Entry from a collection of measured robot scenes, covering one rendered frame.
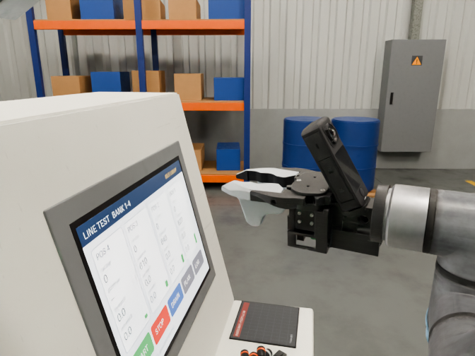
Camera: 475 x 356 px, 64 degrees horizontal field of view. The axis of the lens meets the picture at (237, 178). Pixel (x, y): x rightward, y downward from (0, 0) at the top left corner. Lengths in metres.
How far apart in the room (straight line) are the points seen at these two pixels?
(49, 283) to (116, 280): 0.12
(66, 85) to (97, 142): 5.10
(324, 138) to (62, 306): 0.36
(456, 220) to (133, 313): 0.45
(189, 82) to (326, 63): 2.36
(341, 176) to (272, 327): 0.64
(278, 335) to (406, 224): 0.62
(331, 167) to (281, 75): 5.98
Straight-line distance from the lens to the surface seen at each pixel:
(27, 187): 0.49
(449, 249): 0.47
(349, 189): 0.46
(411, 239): 0.47
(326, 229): 0.48
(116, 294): 0.59
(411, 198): 0.46
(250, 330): 1.02
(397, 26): 6.85
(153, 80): 5.34
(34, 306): 0.48
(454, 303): 0.48
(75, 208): 0.53
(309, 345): 0.99
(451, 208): 0.46
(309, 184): 0.49
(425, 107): 6.69
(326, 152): 0.45
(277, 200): 0.47
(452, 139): 7.31
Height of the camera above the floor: 1.60
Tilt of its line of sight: 16 degrees down
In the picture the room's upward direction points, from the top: straight up
